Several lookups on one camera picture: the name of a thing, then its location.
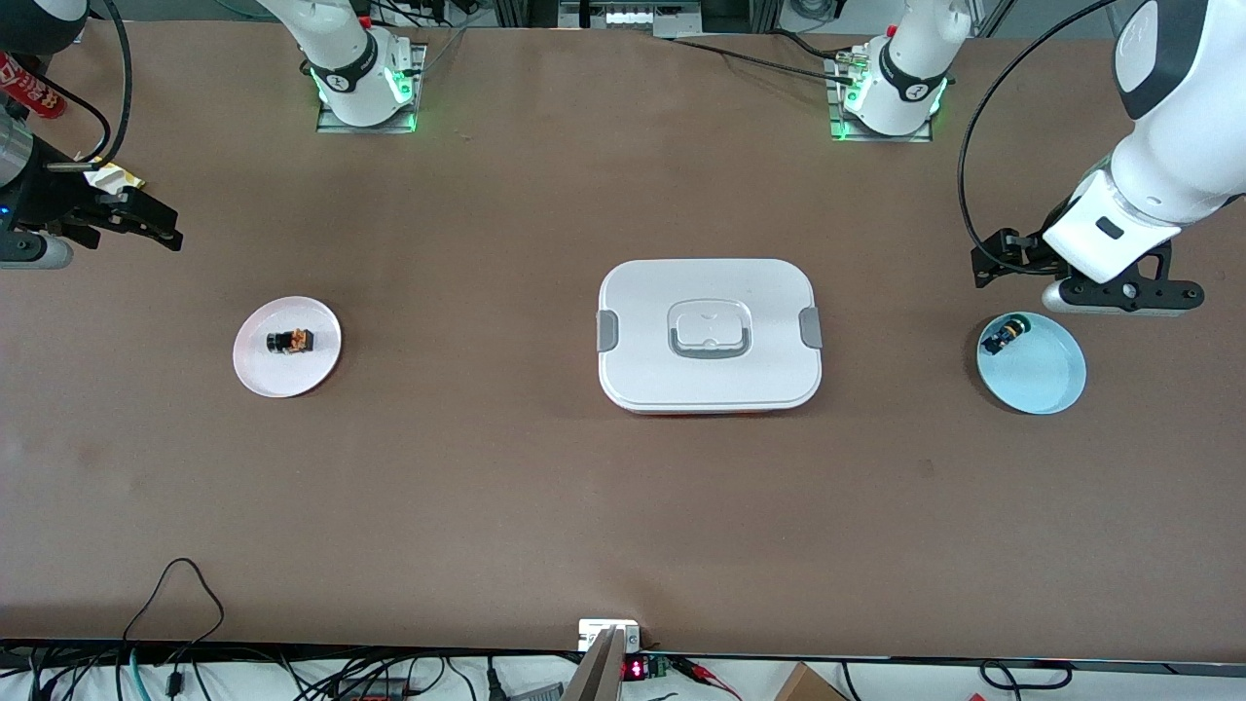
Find brown cardboard box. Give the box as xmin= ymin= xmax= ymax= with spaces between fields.
xmin=774 ymin=662 xmax=848 ymax=701

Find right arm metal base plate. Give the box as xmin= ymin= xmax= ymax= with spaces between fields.
xmin=315 ymin=44 xmax=427 ymax=134

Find light blue round plate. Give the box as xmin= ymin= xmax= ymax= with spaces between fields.
xmin=976 ymin=312 xmax=1087 ymax=416

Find black looped table cable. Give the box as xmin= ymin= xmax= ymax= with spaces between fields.
xmin=122 ymin=557 xmax=227 ymax=694

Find black cable across table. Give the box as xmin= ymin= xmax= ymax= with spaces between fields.
xmin=662 ymin=35 xmax=862 ymax=87

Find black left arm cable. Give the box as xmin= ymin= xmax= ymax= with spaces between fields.
xmin=958 ymin=0 xmax=1120 ymax=259

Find pink round plate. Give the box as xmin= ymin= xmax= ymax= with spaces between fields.
xmin=233 ymin=296 xmax=343 ymax=399

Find white lidded lunch box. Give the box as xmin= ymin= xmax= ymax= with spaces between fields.
xmin=596 ymin=258 xmax=824 ymax=417

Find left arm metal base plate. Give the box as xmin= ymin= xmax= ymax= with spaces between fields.
xmin=825 ymin=54 xmax=934 ymax=144

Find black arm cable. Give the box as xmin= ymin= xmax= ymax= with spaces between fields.
xmin=958 ymin=0 xmax=1120 ymax=259
xmin=39 ymin=0 xmax=133 ymax=168

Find green push-button switch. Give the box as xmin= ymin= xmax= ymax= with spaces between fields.
xmin=981 ymin=315 xmax=1033 ymax=355

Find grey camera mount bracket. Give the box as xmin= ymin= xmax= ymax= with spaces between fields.
xmin=565 ymin=619 xmax=643 ymax=701

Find yellow white carton box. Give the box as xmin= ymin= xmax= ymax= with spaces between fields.
xmin=83 ymin=161 xmax=147 ymax=192

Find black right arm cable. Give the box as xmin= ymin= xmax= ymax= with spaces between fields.
xmin=39 ymin=0 xmax=133 ymax=168

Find red can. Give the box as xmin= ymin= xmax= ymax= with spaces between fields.
xmin=0 ymin=54 xmax=67 ymax=120

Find red clip leads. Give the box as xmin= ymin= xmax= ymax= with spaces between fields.
xmin=672 ymin=657 xmax=743 ymax=698

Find white power strip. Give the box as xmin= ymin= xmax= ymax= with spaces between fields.
xmin=560 ymin=0 xmax=704 ymax=30

